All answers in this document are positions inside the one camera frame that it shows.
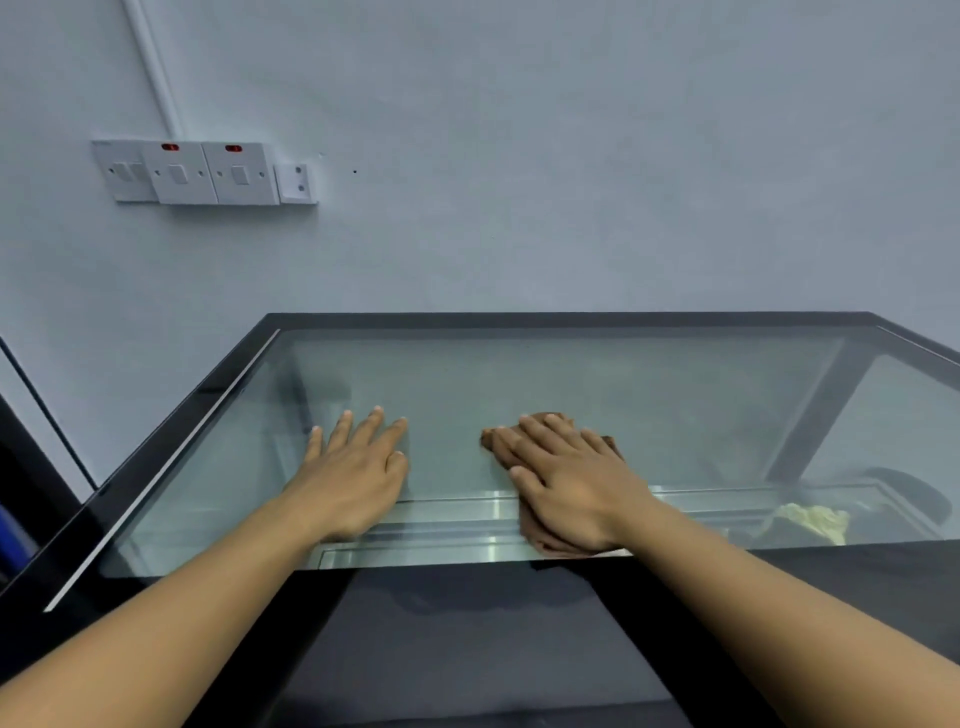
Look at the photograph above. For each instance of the brown cleaning cloth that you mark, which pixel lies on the brown cleaning cloth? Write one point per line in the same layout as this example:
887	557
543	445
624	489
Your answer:
541	534

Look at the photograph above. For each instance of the person's right hand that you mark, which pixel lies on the person's right hand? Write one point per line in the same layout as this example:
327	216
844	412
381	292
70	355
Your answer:
577	495

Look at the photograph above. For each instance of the person's left little finger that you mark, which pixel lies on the person's left little finger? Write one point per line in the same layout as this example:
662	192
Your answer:
313	444

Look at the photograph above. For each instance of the silver metal sliding rail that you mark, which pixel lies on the silver metal sliding rail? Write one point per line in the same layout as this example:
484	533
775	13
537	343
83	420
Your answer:
450	546

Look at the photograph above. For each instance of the person's left hand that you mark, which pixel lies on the person's left hand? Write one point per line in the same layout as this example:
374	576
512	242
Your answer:
352	487

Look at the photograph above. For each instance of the white switch with red light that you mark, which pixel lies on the white switch with red light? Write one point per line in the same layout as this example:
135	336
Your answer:
241	174
180	174

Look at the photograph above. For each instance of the person's right forearm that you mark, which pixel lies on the person's right forearm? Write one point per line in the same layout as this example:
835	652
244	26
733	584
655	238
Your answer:
787	622

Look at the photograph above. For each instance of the cream crumpled cloth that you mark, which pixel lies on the cream crumpled cloth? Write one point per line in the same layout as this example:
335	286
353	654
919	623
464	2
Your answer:
817	521

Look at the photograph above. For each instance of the small white wall socket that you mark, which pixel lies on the small white wall socket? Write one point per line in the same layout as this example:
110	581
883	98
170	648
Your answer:
297	183

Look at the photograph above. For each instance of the person's left thumb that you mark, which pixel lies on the person's left thumb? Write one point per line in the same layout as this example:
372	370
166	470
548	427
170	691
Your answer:
399	468

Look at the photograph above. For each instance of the person's left forearm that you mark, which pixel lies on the person's left forearm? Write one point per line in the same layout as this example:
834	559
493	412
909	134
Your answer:
172	622

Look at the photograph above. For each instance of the blue object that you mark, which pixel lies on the blue object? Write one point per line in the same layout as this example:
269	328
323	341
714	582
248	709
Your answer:
13	540

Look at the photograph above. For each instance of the person's right little finger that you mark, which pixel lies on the person's right little finger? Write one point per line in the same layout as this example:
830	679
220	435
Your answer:
600	444

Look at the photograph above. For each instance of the black framed glass display case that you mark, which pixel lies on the black framed glass display case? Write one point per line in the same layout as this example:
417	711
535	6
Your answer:
525	321

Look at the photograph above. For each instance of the person's left middle finger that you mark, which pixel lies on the person's left middle finger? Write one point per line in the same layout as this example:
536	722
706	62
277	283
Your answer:
369	429

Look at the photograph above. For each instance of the white double wall switch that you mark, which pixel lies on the white double wall switch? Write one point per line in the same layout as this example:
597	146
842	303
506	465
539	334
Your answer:
120	172

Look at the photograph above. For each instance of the person's right middle finger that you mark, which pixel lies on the person's right middle finger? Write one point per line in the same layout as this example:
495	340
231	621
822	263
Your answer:
544	436

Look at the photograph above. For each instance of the person's right thumb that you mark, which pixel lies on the person's right thumb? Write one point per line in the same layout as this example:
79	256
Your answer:
528	487

